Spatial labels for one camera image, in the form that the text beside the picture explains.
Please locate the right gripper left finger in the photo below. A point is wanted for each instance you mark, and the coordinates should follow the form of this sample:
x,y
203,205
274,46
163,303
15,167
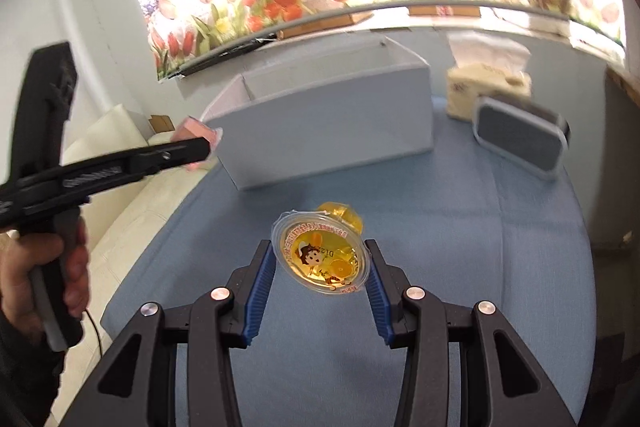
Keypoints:
x,y
163,356

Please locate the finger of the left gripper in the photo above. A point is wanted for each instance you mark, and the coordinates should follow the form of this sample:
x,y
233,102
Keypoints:
x,y
141,161

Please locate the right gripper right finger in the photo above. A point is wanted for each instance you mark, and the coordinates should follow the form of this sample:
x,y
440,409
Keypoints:
x,y
501,383

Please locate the yellow jelly cup back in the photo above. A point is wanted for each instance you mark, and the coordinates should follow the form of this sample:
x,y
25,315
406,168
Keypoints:
x,y
323,249

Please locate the person left hand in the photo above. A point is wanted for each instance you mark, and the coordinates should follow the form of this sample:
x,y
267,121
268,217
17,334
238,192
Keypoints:
x,y
35,269

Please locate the cream leather sofa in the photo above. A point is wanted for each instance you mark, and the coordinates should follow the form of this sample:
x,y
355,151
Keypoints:
x,y
121,223

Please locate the brown cardboard piece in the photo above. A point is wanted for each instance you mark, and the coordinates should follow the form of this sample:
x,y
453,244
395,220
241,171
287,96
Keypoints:
x,y
161,123

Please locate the grey rimmed black speaker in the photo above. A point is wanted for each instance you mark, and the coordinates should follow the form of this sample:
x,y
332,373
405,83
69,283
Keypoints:
x,y
531,136

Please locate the grey cardboard box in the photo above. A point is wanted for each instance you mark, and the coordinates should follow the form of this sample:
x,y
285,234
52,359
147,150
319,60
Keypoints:
x,y
323,112

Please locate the tissue pack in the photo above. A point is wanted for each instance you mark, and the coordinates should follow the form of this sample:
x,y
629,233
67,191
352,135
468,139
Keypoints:
x,y
483,65

